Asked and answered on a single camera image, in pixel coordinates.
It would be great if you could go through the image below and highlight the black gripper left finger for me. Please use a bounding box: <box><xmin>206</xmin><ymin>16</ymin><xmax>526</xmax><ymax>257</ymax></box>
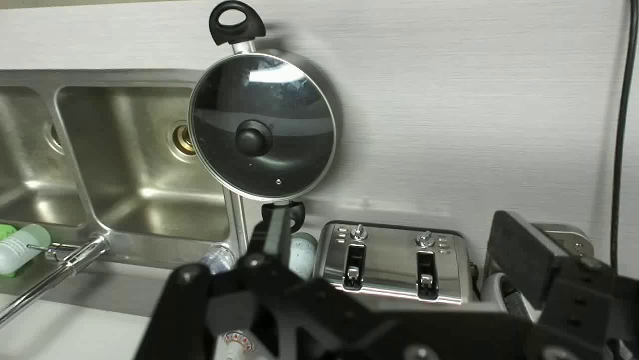
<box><xmin>136</xmin><ymin>202</ymin><xmax>376</xmax><ymax>360</ymax></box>

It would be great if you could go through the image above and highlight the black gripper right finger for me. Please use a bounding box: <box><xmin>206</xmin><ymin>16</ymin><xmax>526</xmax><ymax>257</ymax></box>
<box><xmin>398</xmin><ymin>209</ymin><xmax>639</xmax><ymax>360</ymax></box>

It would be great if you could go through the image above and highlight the glass lid with black knob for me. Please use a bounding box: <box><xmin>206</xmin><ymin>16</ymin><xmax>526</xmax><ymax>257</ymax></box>
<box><xmin>188</xmin><ymin>50</ymin><xmax>338</xmax><ymax>205</ymax></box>

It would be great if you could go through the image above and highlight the silver four-slot toaster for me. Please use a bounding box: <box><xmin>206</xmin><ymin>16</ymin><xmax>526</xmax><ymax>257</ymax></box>
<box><xmin>314</xmin><ymin>218</ymin><xmax>478</xmax><ymax>309</ymax></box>

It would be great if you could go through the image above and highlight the stainless steel double sink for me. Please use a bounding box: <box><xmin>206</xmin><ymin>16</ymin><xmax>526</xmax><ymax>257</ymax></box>
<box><xmin>0</xmin><ymin>66</ymin><xmax>252</xmax><ymax>321</ymax></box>

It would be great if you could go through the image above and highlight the chrome gooseneck faucet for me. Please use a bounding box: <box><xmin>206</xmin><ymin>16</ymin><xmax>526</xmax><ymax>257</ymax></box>
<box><xmin>0</xmin><ymin>234</ymin><xmax>114</xmax><ymax>327</ymax></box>

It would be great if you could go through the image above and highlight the pale green soap bottle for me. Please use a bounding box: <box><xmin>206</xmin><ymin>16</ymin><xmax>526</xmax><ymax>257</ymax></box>
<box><xmin>0</xmin><ymin>222</ymin><xmax>54</xmax><ymax>276</ymax></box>

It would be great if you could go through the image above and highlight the black power cord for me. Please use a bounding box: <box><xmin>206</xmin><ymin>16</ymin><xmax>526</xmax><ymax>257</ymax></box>
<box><xmin>608</xmin><ymin>0</ymin><xmax>639</xmax><ymax>273</ymax></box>

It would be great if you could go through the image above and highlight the black two-handled pot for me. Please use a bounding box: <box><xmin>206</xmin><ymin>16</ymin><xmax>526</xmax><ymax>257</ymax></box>
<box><xmin>188</xmin><ymin>0</ymin><xmax>344</xmax><ymax>236</ymax></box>

